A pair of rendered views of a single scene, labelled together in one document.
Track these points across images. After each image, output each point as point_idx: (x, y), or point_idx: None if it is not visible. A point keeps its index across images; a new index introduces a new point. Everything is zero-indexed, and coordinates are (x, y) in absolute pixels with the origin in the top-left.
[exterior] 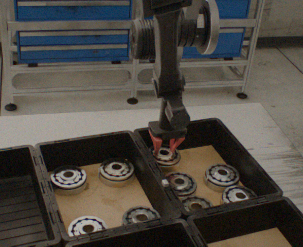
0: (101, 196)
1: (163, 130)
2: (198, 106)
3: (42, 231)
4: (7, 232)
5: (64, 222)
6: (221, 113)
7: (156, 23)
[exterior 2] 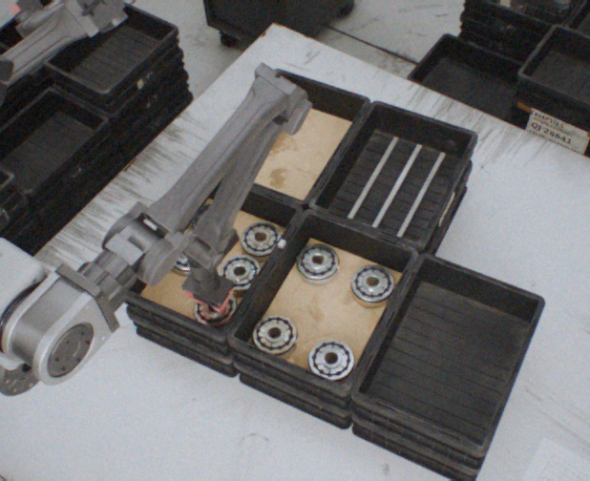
0: (315, 325)
1: (221, 280)
2: None
3: (403, 325)
4: (434, 347)
5: (376, 320)
6: None
7: (273, 142)
